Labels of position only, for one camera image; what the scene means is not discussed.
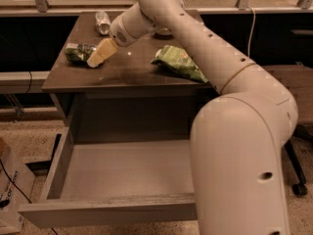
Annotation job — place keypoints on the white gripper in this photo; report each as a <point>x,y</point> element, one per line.
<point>117,31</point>

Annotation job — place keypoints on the green soda can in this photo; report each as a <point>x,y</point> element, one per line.
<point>79,52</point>

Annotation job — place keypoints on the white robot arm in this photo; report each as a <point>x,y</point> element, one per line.
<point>237,138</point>

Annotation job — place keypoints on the silver crushed can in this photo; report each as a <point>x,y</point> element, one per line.
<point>102,22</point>

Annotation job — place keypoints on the open grey top drawer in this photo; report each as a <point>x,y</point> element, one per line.
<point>123,160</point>

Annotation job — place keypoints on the white paper bowl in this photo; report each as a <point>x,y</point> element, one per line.
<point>164,32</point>

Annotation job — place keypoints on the green chip bag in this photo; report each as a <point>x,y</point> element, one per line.
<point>178,61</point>

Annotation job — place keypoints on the cardboard box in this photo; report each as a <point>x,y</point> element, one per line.
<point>16,182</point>

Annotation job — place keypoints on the brown office chair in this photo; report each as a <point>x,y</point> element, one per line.
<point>299,81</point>

